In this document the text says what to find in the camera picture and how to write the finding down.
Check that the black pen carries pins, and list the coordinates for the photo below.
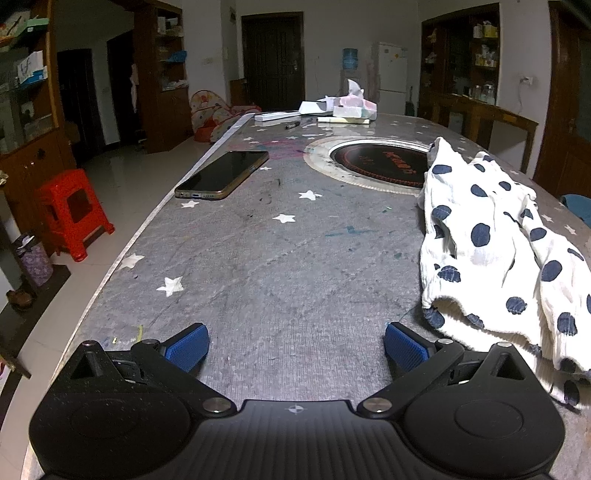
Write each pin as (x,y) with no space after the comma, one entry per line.
(293,125)

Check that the yellow notepad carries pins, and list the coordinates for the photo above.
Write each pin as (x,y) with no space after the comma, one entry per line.
(341,120)

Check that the white wall socket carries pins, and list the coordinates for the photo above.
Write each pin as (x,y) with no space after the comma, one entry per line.
(526,79)

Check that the dark wooden door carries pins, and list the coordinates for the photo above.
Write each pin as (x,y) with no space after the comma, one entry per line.
(272,60)

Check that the purple patterned container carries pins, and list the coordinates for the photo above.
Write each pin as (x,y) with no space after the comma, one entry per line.
(37,265)

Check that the dark wooden wall cabinet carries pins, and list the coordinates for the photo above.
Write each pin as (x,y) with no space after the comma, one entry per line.
(455,55)

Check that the wooden glass display cabinet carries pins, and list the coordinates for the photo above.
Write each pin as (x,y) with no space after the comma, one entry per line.
(32,157)

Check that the blue chair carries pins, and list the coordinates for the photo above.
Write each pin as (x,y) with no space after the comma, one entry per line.
(577,204)

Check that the brown wooden door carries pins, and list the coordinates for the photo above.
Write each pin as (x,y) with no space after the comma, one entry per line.
(561,92)

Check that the white remote control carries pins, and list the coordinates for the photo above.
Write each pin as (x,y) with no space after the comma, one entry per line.
(277,116)

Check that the round built-in black cooktop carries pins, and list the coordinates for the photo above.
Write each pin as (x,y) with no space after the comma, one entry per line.
(369,161)

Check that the wooden side table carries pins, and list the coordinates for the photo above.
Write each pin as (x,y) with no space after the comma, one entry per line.
(498,113)

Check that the water dispenser with blue bottle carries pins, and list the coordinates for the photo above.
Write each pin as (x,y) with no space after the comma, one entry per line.
(351,57)

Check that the black smartphone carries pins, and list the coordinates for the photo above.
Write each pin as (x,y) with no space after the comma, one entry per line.
(221,177)

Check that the white navy polka dot garment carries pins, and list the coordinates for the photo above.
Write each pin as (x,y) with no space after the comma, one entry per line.
(485,258)

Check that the red plastic stool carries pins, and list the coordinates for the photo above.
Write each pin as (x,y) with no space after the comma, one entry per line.
(55,189)

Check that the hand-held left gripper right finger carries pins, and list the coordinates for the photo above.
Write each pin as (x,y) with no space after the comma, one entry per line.
(406,348)

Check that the wooden open shelf unit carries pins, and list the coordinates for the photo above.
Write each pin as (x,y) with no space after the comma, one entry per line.
(171,120)

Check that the grey star tablecloth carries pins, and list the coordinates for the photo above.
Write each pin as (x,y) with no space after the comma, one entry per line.
(300,277)

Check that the white open box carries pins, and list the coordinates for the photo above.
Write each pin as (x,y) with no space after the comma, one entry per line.
(314,107)

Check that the white refrigerator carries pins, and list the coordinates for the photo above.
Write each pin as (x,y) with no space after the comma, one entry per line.
(392,69)

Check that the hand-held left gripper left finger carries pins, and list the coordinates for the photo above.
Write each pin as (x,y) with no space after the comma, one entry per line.
(187,347)

